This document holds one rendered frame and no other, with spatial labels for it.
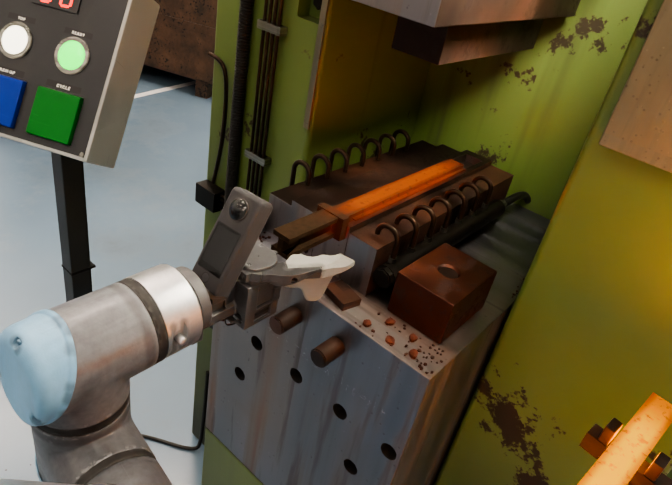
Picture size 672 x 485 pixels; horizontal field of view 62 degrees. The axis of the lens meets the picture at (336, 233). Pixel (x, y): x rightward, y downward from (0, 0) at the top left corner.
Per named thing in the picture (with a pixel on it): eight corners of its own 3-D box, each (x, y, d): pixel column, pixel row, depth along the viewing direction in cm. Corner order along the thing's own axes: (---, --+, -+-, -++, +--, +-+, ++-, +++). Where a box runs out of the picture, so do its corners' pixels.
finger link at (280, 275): (314, 263, 67) (242, 263, 65) (316, 251, 66) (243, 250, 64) (322, 288, 64) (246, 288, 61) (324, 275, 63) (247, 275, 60)
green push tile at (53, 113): (67, 145, 83) (80, 97, 84) (24, 131, 85) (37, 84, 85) (74, 147, 85) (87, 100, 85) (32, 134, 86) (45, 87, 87)
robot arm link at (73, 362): (-6, 391, 52) (-23, 309, 47) (118, 333, 60) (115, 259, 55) (43, 457, 47) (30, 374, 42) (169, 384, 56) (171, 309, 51)
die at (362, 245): (365, 296, 76) (378, 244, 71) (265, 229, 85) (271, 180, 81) (500, 211, 105) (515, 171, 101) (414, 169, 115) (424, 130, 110)
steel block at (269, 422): (356, 577, 87) (429, 380, 64) (204, 426, 106) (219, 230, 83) (508, 396, 127) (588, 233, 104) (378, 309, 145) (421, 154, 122)
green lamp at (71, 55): (70, 75, 83) (68, 46, 81) (55, 65, 86) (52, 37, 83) (90, 73, 86) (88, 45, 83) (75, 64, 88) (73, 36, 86)
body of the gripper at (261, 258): (240, 280, 72) (159, 318, 63) (246, 224, 67) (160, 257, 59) (282, 311, 68) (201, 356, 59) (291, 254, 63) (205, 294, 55)
